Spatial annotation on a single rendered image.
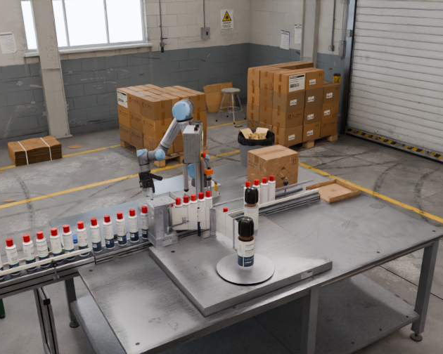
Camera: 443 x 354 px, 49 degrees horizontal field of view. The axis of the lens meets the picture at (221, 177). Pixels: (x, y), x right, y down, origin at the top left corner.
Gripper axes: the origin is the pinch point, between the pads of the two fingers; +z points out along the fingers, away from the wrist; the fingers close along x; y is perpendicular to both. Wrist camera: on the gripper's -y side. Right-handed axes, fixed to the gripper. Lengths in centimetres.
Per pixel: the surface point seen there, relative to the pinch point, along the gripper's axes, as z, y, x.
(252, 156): -16, -73, 26
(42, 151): -41, 1, -384
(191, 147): -34, -4, 67
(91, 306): 65, 57, -7
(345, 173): 52, -315, -138
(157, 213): -3, 28, 75
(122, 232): 6, 45, 58
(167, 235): 13, 23, 70
